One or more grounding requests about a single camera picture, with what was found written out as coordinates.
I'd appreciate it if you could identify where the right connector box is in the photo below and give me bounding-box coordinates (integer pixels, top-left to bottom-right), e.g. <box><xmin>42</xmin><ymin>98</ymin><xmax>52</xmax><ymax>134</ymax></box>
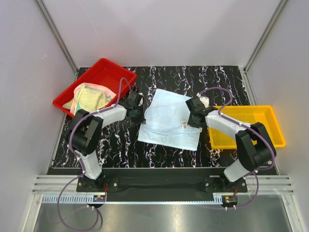
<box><xmin>223</xmin><ymin>195</ymin><xmax>238</xmax><ymax>205</ymax></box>

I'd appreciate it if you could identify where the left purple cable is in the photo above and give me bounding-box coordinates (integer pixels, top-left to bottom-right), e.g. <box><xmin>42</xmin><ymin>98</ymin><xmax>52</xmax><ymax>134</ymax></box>
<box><xmin>56</xmin><ymin>77</ymin><xmax>136</xmax><ymax>230</ymax></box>

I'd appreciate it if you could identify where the light blue towel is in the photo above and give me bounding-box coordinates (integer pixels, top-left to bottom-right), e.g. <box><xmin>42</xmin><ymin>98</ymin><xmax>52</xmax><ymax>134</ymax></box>
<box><xmin>138</xmin><ymin>89</ymin><xmax>201</xmax><ymax>151</ymax></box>

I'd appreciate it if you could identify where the aluminium rail frame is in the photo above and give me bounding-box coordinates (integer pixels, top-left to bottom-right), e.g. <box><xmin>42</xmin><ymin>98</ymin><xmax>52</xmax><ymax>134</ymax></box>
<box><xmin>32</xmin><ymin>174</ymin><xmax>294</xmax><ymax>195</ymax></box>

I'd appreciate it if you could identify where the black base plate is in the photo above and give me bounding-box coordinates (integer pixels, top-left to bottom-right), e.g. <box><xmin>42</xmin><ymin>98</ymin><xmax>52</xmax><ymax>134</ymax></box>
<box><xmin>76</xmin><ymin>175</ymin><xmax>248</xmax><ymax>193</ymax></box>

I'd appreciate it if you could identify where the left connector box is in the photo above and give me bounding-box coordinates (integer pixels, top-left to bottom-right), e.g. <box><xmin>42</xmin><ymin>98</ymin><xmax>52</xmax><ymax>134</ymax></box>
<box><xmin>93</xmin><ymin>195</ymin><xmax>106</xmax><ymax>203</ymax></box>

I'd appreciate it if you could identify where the yellow plastic bin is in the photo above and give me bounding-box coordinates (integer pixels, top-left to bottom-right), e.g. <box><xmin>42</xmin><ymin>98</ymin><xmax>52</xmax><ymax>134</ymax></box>
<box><xmin>209</xmin><ymin>105</ymin><xmax>286</xmax><ymax>149</ymax></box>

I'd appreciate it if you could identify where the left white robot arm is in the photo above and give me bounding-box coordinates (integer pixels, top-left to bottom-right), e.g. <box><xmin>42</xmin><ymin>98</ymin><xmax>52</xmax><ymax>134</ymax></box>
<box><xmin>67</xmin><ymin>91</ymin><xmax>146</xmax><ymax>191</ymax></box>

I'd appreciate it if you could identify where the red plastic bin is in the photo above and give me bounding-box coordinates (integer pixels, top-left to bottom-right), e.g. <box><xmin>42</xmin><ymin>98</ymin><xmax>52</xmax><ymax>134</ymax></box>
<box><xmin>53</xmin><ymin>58</ymin><xmax>137</xmax><ymax>117</ymax></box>

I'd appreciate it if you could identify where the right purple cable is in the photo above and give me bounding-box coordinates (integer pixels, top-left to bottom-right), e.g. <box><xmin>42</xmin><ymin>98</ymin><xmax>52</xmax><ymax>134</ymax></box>
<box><xmin>197</xmin><ymin>87</ymin><xmax>277</xmax><ymax>210</ymax></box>

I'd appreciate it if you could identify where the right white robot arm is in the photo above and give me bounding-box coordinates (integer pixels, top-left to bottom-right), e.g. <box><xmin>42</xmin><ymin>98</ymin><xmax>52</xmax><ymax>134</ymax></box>
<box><xmin>185</xmin><ymin>96</ymin><xmax>277</xmax><ymax>192</ymax></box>

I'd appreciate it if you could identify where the connector box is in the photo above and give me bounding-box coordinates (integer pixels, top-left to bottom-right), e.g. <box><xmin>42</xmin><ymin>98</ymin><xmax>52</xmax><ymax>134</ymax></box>
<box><xmin>223</xmin><ymin>195</ymin><xmax>238</xmax><ymax>205</ymax></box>
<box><xmin>93</xmin><ymin>195</ymin><xmax>106</xmax><ymax>203</ymax></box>

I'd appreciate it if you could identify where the white slotted cable duct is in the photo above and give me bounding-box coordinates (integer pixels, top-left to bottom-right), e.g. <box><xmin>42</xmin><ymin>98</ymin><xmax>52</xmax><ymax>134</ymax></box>
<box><xmin>42</xmin><ymin>194</ymin><xmax>105</xmax><ymax>204</ymax></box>

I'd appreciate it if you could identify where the pastel yellow pink towel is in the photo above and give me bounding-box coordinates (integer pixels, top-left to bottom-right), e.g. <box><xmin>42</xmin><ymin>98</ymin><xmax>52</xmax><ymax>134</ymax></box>
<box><xmin>62</xmin><ymin>83</ymin><xmax>116</xmax><ymax>115</ymax></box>

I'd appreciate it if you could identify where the purple cable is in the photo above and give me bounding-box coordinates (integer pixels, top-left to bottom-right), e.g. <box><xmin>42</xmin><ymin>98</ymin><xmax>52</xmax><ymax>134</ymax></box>
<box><xmin>197</xmin><ymin>87</ymin><xmax>277</xmax><ymax>210</ymax></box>
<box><xmin>56</xmin><ymin>77</ymin><xmax>136</xmax><ymax>230</ymax></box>

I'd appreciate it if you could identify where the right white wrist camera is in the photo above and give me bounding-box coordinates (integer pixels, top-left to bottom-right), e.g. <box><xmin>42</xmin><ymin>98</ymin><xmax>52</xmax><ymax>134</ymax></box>
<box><xmin>197</xmin><ymin>93</ymin><xmax>210</xmax><ymax>108</ymax></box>

